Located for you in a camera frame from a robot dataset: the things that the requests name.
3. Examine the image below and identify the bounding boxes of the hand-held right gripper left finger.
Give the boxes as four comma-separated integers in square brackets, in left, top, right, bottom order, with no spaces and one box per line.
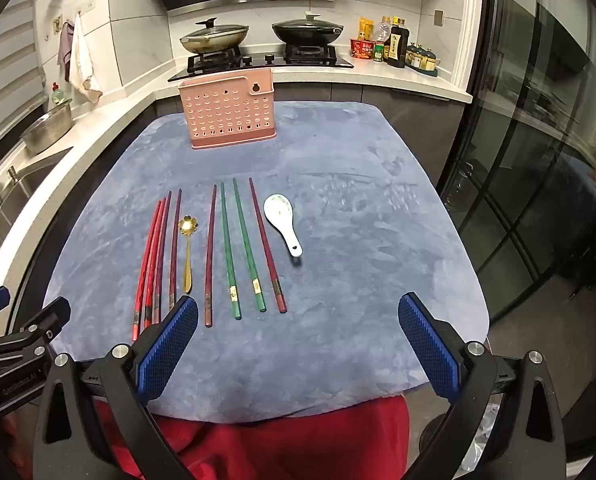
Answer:
[32,295,199,480]

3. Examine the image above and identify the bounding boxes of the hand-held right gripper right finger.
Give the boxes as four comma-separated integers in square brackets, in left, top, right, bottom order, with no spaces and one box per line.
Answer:
[398,292,568,480]

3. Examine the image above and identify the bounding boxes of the bright red chopstick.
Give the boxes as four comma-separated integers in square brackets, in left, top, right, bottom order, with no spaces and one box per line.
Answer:
[142,197,167,331]
[130,201,163,343]

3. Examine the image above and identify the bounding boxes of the green chopstick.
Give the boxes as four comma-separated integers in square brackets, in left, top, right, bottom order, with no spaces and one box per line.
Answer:
[232,177,267,313]
[220,181,241,320]

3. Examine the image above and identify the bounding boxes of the group of chopsticks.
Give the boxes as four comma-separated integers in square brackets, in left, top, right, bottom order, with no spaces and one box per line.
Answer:
[249,177,287,314]

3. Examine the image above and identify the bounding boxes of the pink perforated utensil holder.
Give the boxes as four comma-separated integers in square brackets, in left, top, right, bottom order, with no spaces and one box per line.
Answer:
[178,67,277,151]

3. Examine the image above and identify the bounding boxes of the steel kitchen sink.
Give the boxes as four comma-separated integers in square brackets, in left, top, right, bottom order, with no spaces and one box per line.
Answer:
[0,147,74,261]

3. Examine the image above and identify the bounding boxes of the blue plush table mat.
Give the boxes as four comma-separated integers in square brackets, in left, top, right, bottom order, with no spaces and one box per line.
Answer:
[43,101,491,423]

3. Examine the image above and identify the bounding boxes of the gold flower spoon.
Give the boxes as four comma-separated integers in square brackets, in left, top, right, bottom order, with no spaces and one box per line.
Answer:
[178,217,193,295]

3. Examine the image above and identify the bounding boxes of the person's red clothing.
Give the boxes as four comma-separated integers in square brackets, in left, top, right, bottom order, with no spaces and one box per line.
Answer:
[90,395,411,480]

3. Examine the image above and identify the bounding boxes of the white ceramic soup spoon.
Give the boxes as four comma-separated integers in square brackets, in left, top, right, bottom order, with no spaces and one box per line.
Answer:
[263,194,303,257]

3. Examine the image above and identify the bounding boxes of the steel colander bowl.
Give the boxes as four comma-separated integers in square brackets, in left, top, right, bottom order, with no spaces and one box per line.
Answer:
[19,100,75,157]

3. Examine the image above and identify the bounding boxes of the black framed glass door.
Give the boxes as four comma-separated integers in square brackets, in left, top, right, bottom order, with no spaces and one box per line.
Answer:
[438,0,596,461]

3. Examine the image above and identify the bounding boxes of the striped window blind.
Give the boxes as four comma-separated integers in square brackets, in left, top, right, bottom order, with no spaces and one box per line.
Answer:
[0,0,46,126]

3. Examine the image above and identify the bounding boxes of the white hanging towel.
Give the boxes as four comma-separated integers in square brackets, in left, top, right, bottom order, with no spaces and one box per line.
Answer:
[69,12,104,106]

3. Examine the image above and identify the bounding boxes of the purple hanging cloth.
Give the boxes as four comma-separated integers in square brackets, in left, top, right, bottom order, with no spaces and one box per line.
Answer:
[57,21,76,83]

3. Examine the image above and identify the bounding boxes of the row of seasoning jars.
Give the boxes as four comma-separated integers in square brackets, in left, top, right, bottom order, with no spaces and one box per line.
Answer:
[405,42,441,78]

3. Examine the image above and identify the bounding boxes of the dark soy sauce bottle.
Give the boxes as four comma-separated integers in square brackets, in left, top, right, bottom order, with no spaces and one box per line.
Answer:
[388,17,411,69]

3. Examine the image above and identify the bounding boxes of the red instant noodle cup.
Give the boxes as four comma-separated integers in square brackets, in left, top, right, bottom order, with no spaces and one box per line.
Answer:
[350,37,377,60]

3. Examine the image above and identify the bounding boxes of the black gas stove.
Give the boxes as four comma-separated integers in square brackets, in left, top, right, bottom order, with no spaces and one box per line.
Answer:
[167,44,355,83]

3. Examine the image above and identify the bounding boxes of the beige wok with lid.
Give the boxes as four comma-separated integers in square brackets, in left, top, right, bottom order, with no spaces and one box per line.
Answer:
[179,16,250,54]

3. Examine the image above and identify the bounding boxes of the black wok with lid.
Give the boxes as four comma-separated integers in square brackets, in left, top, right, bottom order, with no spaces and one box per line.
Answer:
[271,11,345,47]

